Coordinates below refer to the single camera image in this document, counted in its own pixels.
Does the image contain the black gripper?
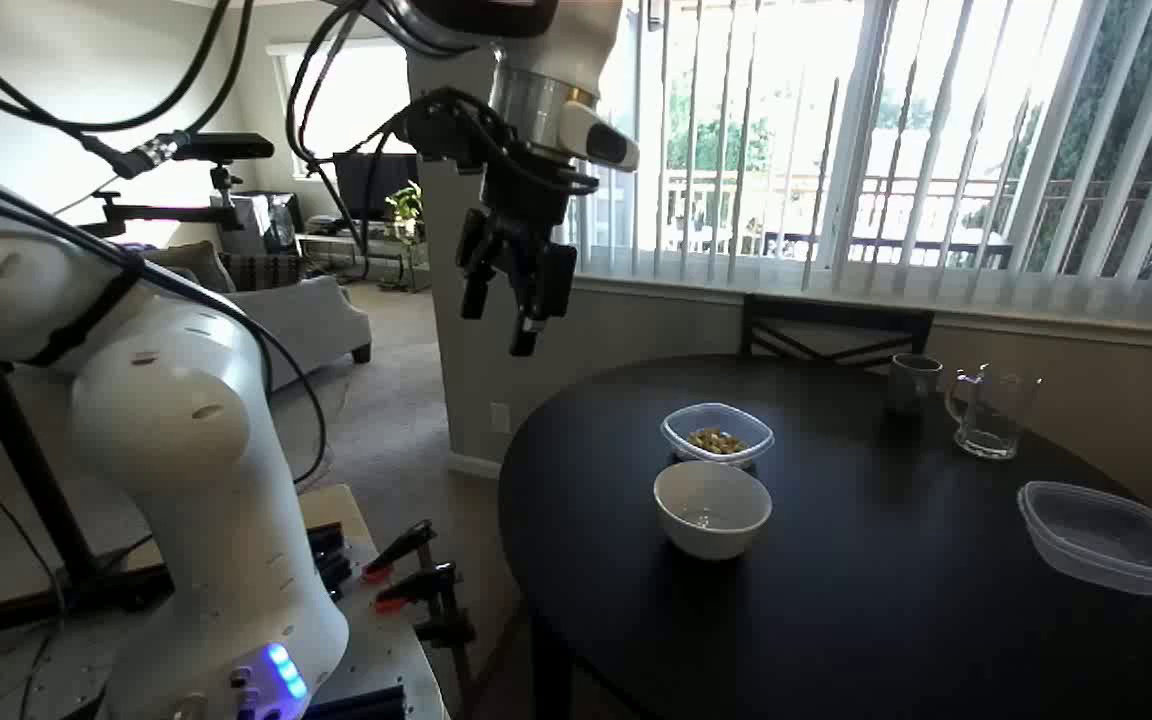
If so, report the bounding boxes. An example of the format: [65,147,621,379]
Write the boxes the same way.
[457,87,595,358]

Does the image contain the clear plastic container with contents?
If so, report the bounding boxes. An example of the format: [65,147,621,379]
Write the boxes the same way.
[655,399,779,470]

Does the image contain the white ceramic bowl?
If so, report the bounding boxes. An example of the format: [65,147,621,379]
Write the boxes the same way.
[646,455,777,564]

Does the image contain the green house plant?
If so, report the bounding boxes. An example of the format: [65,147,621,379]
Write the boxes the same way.
[381,174,426,291]

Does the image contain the grey sofa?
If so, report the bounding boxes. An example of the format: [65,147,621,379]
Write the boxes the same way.
[130,237,375,395]

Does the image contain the black blocks on board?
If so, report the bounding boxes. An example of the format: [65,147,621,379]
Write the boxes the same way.
[302,520,355,598]

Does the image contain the black chair back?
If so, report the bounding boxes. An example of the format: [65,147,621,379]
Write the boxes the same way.
[736,291,941,376]

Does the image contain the light robot mounting board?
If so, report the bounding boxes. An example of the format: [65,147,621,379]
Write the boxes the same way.
[0,480,451,720]

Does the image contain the dark grey cup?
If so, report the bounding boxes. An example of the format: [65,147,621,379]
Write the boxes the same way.
[885,352,946,427]

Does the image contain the white vertical window blinds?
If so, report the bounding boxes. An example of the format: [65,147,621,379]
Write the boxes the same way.
[561,0,1152,330]

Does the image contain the clear glass mug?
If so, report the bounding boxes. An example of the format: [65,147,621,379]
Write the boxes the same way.
[941,358,1047,465]

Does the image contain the black tripod stand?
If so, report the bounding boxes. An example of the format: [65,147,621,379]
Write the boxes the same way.
[0,185,255,646]

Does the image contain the red handled black clamp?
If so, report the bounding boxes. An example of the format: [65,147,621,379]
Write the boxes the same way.
[360,516,438,585]
[373,560,480,650]

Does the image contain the black camera on stand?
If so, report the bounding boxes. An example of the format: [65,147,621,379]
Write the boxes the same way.
[90,127,281,180]

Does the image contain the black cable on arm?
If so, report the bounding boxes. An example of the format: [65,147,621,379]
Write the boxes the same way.
[0,164,333,493]

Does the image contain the black overhead cable bundle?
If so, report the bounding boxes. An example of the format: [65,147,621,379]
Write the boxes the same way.
[0,0,259,185]

